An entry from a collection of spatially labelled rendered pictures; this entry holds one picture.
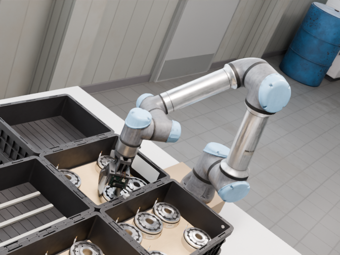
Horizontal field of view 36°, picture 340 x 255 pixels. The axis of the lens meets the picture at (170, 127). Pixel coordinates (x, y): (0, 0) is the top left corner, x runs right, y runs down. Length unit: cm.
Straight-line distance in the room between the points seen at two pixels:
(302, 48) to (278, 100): 516
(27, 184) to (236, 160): 74
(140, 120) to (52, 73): 208
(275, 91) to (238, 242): 72
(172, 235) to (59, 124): 68
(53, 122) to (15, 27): 140
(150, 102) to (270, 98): 40
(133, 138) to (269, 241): 90
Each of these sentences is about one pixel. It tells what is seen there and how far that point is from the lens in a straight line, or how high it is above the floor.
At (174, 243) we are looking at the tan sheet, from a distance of 180.
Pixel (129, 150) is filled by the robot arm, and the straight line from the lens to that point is 167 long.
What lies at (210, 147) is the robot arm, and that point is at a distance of 204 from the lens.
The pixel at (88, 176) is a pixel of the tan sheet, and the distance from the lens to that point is 193.
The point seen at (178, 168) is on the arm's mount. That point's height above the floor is 79.
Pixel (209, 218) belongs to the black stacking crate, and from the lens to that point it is 187.
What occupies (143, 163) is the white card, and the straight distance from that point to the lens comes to 197.
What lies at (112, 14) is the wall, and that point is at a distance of 410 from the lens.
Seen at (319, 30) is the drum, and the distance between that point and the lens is 683.
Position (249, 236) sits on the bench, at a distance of 226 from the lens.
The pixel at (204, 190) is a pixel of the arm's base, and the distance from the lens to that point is 210.
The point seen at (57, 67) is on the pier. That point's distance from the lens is 362.
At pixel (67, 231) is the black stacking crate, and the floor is 91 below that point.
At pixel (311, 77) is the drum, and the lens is 700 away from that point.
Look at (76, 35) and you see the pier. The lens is 359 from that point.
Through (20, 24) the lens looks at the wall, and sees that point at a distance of 350.
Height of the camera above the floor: 193
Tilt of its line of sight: 26 degrees down
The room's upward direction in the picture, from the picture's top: 24 degrees clockwise
